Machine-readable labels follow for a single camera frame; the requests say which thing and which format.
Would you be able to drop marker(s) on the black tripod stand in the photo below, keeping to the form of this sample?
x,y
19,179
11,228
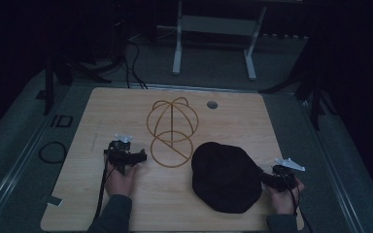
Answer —
x,y
49,87
315,97

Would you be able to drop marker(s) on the white metal desk frame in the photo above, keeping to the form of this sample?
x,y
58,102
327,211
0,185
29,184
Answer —
x,y
218,25

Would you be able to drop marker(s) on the grey tape piece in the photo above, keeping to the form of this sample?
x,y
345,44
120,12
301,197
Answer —
x,y
55,201

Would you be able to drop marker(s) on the person's right hand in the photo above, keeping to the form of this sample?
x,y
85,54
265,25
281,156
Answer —
x,y
285,200

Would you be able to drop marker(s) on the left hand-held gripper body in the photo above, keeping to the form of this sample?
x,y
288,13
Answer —
x,y
119,152

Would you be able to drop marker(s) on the black hat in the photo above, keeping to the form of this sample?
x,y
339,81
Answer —
x,y
225,178

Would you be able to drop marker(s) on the person's left hand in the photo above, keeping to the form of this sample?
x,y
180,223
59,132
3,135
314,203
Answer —
x,y
120,183

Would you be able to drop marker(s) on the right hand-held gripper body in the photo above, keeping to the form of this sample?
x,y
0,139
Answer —
x,y
285,178

